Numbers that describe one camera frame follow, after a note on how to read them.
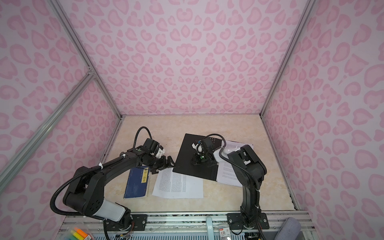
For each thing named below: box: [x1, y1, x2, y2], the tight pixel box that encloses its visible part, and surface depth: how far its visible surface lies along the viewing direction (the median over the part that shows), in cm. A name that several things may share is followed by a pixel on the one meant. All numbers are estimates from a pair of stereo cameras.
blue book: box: [123, 166, 150, 199], surface depth 86 cm
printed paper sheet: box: [152, 167, 204, 199], surface depth 86 cm
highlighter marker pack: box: [64, 227, 93, 240], surface depth 71 cm
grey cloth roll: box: [274, 217, 302, 240], surface depth 70 cm
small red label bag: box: [217, 223, 231, 238], surface depth 70 cm
